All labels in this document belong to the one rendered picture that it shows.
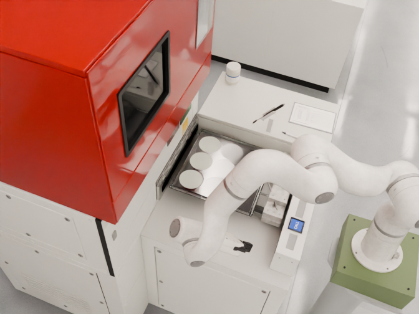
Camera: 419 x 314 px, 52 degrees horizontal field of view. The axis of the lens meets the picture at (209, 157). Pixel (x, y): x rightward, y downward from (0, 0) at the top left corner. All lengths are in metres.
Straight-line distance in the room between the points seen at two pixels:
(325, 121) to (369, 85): 1.96
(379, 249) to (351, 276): 0.14
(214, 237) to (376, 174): 0.51
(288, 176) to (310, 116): 0.96
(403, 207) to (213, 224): 0.59
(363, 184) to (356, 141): 2.18
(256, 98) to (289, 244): 0.80
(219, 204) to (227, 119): 0.81
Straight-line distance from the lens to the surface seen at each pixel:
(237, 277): 1.77
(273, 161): 1.16
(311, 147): 1.24
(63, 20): 1.06
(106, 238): 1.46
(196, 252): 1.32
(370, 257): 1.75
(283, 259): 1.66
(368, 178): 1.33
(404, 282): 1.77
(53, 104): 1.04
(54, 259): 1.88
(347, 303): 2.05
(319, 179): 1.16
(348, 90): 3.91
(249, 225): 1.83
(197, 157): 1.92
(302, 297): 2.65
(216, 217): 1.29
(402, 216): 1.46
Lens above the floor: 2.37
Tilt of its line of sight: 50 degrees down
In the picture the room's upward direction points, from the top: 5 degrees clockwise
